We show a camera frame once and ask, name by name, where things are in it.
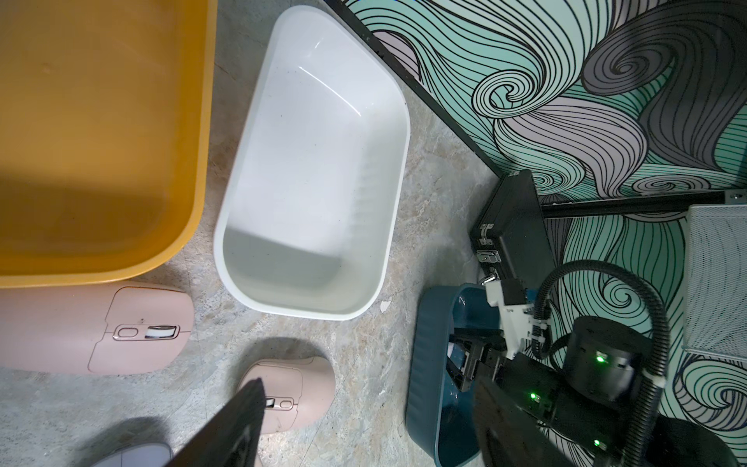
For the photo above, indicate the white storage box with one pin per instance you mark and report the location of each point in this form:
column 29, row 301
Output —
column 307, row 220

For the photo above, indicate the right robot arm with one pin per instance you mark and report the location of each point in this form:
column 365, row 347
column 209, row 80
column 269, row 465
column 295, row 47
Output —
column 598, row 386

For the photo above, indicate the pink rounded mouse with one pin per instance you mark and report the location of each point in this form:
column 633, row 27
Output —
column 298, row 392

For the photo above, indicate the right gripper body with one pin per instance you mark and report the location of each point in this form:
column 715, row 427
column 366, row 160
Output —
column 539, row 390

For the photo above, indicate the dark teal storage box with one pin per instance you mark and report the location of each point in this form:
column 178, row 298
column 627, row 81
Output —
column 439, row 417

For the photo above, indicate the clear mesh wall bin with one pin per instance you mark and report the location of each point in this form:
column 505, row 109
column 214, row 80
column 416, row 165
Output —
column 715, row 281

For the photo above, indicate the pink mouse near yellow box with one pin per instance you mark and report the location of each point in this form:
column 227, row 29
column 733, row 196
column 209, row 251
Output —
column 118, row 328

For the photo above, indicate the yellow storage box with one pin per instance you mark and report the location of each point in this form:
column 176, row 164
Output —
column 105, row 117

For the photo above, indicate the black briefcase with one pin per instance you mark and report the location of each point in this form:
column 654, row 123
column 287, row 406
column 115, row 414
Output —
column 509, row 238

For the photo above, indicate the purple slim mouse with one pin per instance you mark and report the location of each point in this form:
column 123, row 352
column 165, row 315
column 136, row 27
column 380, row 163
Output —
column 143, row 455

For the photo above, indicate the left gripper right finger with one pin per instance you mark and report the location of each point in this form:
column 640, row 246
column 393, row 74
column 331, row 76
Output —
column 506, row 435

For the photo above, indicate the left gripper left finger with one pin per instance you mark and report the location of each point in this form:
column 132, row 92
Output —
column 231, row 437

